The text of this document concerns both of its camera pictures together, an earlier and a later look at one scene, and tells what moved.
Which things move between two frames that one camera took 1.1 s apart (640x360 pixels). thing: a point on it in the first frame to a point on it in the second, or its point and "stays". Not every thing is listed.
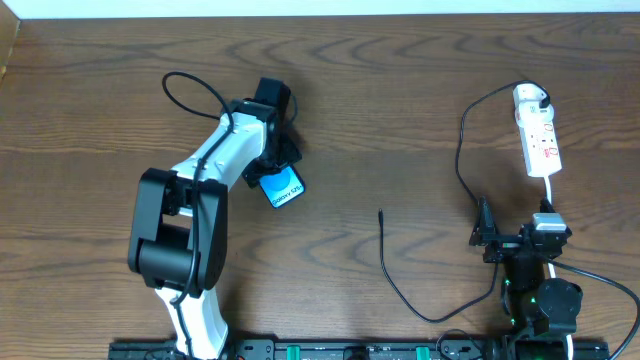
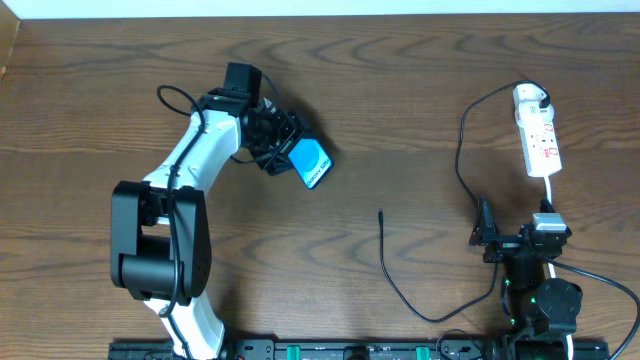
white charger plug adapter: x=526 y=101 stays
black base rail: x=340 y=349 stays
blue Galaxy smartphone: x=283 y=186 to x=310 y=161
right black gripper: x=513 y=239 stays
